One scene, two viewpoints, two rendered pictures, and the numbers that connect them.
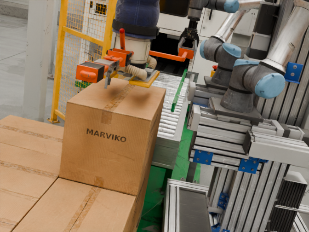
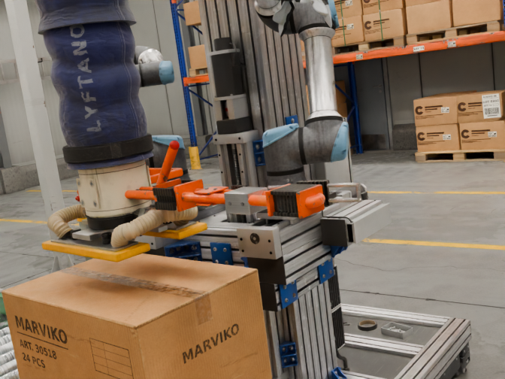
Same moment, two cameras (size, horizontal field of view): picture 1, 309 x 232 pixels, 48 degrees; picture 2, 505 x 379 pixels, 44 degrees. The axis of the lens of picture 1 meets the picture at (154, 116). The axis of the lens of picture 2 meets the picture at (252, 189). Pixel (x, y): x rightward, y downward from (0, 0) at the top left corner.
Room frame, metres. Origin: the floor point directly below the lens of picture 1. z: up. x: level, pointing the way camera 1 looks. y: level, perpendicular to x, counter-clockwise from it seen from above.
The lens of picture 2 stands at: (0.51, 1.23, 1.42)
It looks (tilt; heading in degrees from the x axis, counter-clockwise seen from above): 10 degrees down; 308
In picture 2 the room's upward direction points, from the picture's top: 8 degrees counter-clockwise
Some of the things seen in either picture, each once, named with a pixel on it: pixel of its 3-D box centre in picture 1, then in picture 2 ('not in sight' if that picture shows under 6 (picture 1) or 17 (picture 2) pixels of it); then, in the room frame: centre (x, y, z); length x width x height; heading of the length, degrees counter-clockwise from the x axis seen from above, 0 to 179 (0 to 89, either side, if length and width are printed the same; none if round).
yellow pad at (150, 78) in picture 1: (145, 74); (151, 221); (1.76, 0.08, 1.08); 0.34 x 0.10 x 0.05; 174
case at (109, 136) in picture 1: (118, 128); (137, 350); (1.79, 0.18, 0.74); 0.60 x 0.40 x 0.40; 175
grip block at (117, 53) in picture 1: (118, 57); (179, 194); (1.52, 0.20, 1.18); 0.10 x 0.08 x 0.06; 84
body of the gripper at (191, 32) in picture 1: (191, 28); not in sight; (2.01, -0.11, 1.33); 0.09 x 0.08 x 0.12; 175
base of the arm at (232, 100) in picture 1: (238, 97); (286, 183); (1.61, -0.37, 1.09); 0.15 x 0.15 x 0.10
